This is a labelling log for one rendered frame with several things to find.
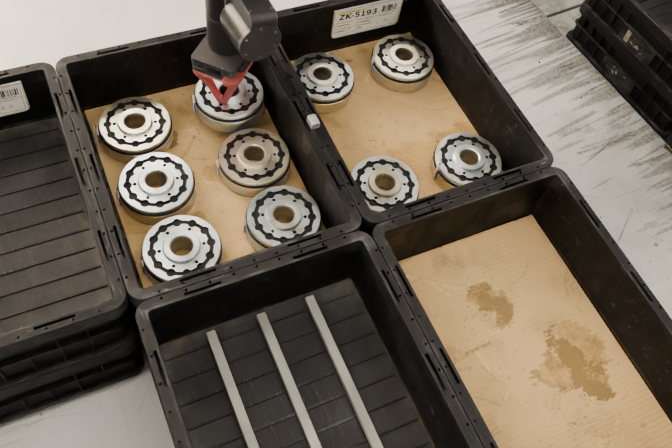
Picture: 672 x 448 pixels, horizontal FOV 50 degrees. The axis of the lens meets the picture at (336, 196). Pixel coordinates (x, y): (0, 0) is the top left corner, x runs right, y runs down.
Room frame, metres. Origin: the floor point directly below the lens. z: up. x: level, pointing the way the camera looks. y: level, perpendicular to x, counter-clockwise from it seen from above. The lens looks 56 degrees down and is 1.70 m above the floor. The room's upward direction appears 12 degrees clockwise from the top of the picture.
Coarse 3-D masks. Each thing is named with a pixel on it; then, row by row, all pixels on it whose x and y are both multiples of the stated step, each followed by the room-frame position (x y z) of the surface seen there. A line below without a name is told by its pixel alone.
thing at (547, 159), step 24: (336, 0) 0.89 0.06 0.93; (360, 0) 0.91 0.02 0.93; (432, 0) 0.94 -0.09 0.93; (456, 24) 0.90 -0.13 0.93; (288, 72) 0.72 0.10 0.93; (504, 96) 0.76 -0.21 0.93; (336, 168) 0.57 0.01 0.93; (528, 168) 0.64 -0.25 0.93; (360, 192) 0.54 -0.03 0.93; (456, 192) 0.57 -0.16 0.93; (384, 216) 0.51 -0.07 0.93
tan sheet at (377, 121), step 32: (352, 64) 0.86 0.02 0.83; (352, 96) 0.79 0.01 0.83; (384, 96) 0.81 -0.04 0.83; (416, 96) 0.82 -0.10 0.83; (448, 96) 0.84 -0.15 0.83; (352, 128) 0.73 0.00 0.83; (384, 128) 0.74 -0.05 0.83; (416, 128) 0.75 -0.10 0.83; (448, 128) 0.77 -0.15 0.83; (352, 160) 0.67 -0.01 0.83; (416, 160) 0.69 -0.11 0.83
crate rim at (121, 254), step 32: (192, 32) 0.76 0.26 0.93; (64, 64) 0.65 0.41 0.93; (64, 96) 0.60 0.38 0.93; (288, 96) 0.68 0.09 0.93; (96, 160) 0.51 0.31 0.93; (320, 160) 0.58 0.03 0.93; (96, 192) 0.46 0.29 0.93; (352, 224) 0.49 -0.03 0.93; (128, 256) 0.38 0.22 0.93; (256, 256) 0.42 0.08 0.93; (128, 288) 0.34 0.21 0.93; (160, 288) 0.35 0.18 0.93
